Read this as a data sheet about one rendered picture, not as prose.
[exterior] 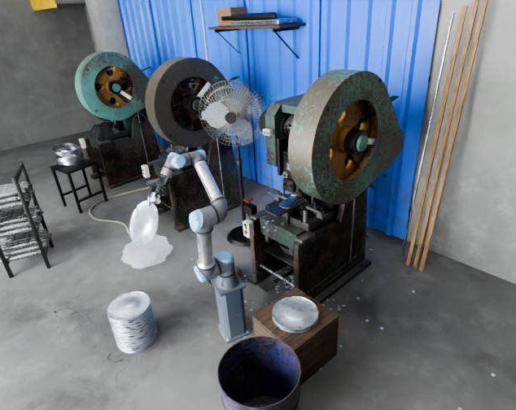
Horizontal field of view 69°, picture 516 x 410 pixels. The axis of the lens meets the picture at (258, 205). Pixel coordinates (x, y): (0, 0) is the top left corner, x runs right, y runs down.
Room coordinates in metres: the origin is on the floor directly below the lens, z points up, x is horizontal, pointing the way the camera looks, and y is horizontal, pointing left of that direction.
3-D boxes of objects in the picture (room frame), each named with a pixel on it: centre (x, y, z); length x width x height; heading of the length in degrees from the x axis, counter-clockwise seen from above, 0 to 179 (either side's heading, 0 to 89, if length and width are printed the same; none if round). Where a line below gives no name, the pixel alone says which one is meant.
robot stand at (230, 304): (2.01, 0.24, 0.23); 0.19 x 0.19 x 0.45; 25
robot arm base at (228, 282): (2.01, 0.24, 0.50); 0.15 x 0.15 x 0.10
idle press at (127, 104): (5.40, 1.74, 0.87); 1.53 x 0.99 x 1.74; 134
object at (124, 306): (2.01, 0.95, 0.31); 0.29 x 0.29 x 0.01
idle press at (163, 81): (4.10, 0.54, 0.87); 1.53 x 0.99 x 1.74; 129
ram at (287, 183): (2.52, -0.28, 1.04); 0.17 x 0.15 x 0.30; 131
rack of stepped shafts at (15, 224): (3.10, 2.28, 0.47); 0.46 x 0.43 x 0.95; 111
